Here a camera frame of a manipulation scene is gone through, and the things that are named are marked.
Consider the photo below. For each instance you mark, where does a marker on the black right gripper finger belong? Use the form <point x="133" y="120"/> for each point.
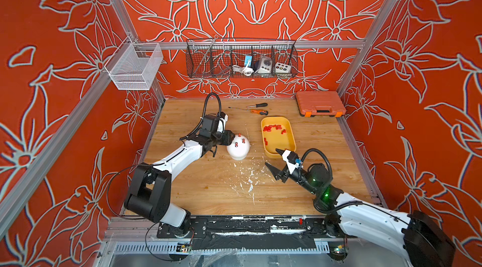
<point x="277" y="173"/>
<point x="280" y="151"/>

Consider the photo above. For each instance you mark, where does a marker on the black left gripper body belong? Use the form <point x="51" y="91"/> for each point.
<point x="223" y="139"/>

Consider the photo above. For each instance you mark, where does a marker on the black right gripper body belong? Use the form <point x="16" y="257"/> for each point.
<point x="302" y="180"/>

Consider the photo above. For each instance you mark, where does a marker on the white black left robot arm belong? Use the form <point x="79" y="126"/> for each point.
<point x="149" y="193"/>

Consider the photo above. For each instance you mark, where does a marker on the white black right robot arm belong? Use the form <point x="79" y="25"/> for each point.
<point x="413" y="236"/>

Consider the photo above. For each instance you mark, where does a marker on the white dome screw fixture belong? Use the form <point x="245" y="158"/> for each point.
<point x="240" y="152"/>

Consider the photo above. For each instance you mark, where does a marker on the yellow plastic tray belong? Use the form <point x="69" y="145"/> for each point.
<point x="277" y="133"/>

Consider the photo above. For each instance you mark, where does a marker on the small black screwdriver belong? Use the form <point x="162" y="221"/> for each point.
<point x="259" y="105"/>

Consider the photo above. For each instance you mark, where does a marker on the orange plastic tool case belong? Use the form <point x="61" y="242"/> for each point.
<point x="320" y="103"/>

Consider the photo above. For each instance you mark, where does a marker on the white button box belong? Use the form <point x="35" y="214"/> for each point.
<point x="282" y="69"/>

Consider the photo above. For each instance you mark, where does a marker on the blue grey power strip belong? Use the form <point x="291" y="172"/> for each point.
<point x="248" y="61"/>

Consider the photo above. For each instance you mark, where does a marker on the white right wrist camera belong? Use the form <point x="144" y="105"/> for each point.
<point x="292" y="161"/>

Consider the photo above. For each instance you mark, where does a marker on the orange handled long screwdriver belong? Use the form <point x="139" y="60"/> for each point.
<point x="255" y="111"/>

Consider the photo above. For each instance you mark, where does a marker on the black wire wall basket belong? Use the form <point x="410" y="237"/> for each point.
<point x="223" y="57"/>

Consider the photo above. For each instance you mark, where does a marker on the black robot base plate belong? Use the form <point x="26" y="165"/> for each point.
<point x="263" y="234"/>

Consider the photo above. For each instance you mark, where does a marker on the clear plastic wall bin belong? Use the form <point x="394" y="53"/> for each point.
<point x="132" y="69"/>

